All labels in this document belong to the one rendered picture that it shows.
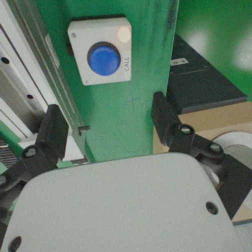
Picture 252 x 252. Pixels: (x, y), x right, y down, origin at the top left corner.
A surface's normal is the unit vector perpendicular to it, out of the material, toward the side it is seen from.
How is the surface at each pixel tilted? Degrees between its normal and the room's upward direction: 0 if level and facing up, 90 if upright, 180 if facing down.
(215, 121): 90
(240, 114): 90
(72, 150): 0
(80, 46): 0
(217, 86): 90
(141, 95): 0
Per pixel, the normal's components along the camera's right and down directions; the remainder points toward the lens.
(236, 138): 0.02, 0.14
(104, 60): 0.14, 0.72
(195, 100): -0.11, -0.63
